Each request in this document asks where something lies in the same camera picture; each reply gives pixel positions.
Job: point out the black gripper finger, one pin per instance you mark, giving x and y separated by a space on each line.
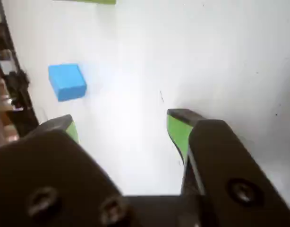
225 165
41 170

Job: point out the blue lego block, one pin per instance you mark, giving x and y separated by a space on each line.
67 80

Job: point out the green lego block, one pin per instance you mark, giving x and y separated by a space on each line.
88 1

